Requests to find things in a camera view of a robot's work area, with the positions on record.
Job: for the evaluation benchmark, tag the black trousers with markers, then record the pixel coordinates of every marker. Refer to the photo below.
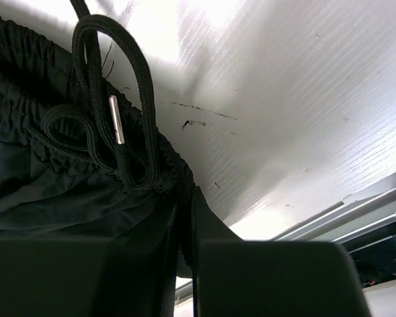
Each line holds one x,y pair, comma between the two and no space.
80,152

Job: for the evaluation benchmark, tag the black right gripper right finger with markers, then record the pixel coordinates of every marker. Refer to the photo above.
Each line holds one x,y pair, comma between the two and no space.
277,279

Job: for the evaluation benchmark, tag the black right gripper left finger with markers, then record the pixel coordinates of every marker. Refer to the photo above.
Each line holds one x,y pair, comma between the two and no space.
84,277

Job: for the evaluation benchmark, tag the aluminium table edge rail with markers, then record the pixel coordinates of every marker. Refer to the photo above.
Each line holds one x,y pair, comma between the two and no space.
364,224

